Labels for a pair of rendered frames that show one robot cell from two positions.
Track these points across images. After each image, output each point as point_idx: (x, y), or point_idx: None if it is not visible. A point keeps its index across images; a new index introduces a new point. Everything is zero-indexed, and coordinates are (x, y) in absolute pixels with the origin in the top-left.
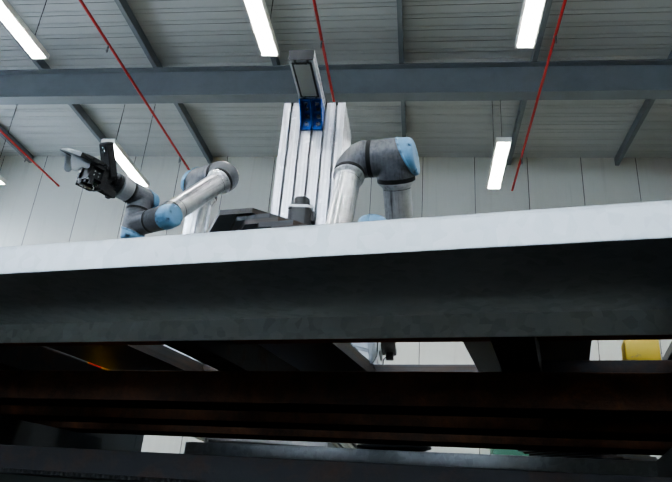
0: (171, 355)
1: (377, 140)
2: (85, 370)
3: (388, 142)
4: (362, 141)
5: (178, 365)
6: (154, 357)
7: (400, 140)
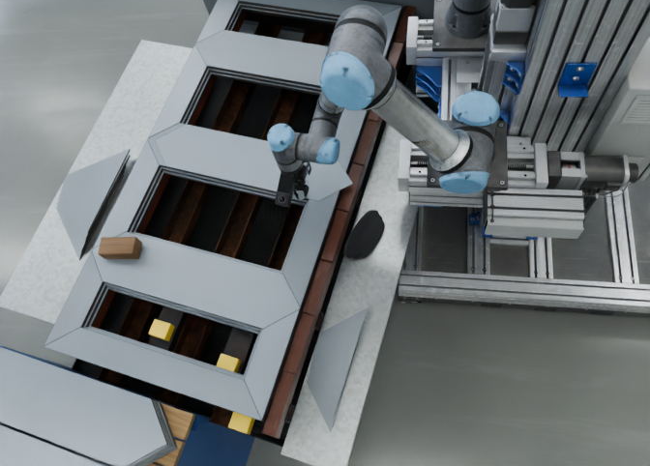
0: (306, 87)
1: (333, 37)
2: (222, 102)
3: (326, 54)
4: (338, 20)
5: (311, 93)
6: (287, 89)
7: (323, 66)
